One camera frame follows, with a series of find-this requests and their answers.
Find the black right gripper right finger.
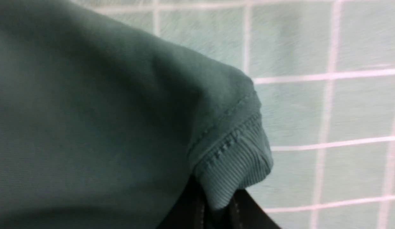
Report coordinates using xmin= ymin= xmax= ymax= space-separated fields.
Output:
xmin=229 ymin=189 xmax=281 ymax=229

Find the green long-sleeve top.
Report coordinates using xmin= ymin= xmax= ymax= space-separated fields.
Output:
xmin=0 ymin=0 xmax=273 ymax=229

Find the green checked tablecloth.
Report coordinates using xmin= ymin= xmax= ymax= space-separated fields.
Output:
xmin=76 ymin=0 xmax=395 ymax=229

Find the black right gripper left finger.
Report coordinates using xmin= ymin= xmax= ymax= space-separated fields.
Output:
xmin=156 ymin=177 xmax=206 ymax=229

